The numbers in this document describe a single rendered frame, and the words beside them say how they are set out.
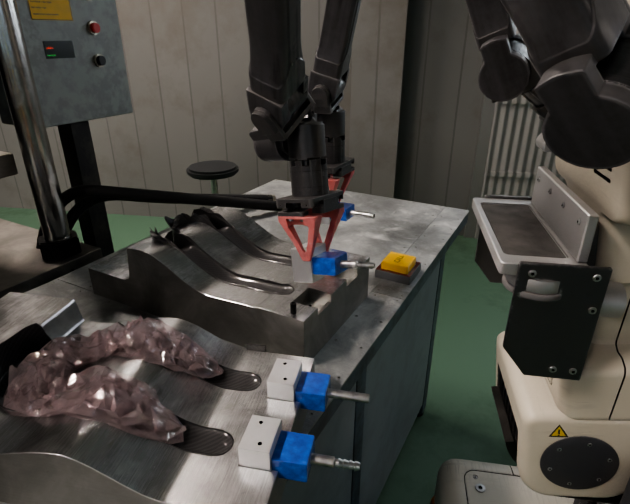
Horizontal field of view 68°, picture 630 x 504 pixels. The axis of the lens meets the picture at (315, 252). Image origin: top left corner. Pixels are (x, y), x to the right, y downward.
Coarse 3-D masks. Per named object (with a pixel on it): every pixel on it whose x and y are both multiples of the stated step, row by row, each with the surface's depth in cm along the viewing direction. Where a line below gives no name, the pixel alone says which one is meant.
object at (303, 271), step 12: (324, 252) 75; (336, 252) 74; (300, 264) 74; (312, 264) 73; (324, 264) 72; (336, 264) 71; (348, 264) 71; (360, 264) 71; (372, 264) 70; (300, 276) 74; (312, 276) 73; (324, 276) 76
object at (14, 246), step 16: (0, 224) 136; (16, 224) 136; (0, 240) 126; (16, 240) 126; (32, 240) 126; (0, 256) 117; (16, 256) 117; (32, 256) 117; (80, 256) 117; (96, 256) 121; (0, 272) 109; (16, 272) 109; (32, 272) 109; (48, 272) 110; (64, 272) 114; (0, 288) 102; (16, 288) 104; (32, 288) 107
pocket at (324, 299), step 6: (300, 294) 79; (306, 294) 81; (312, 294) 81; (318, 294) 81; (324, 294) 80; (330, 294) 79; (294, 300) 77; (300, 300) 79; (306, 300) 81; (312, 300) 82; (318, 300) 81; (324, 300) 80; (330, 300) 79; (312, 306) 80; (318, 306) 80; (324, 306) 78; (318, 312) 77
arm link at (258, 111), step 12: (264, 108) 64; (300, 108) 69; (252, 120) 65; (264, 120) 64; (300, 120) 67; (252, 132) 74; (264, 132) 66; (276, 132) 65; (288, 132) 66; (264, 144) 74; (276, 144) 72; (264, 156) 76; (276, 156) 74; (288, 156) 74
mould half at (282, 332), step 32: (192, 224) 96; (256, 224) 102; (128, 256) 87; (160, 256) 84; (224, 256) 90; (352, 256) 92; (96, 288) 96; (128, 288) 90; (160, 288) 86; (192, 288) 81; (224, 288) 82; (320, 288) 81; (352, 288) 87; (192, 320) 84; (224, 320) 80; (256, 320) 76; (288, 320) 73; (320, 320) 77; (288, 352) 76
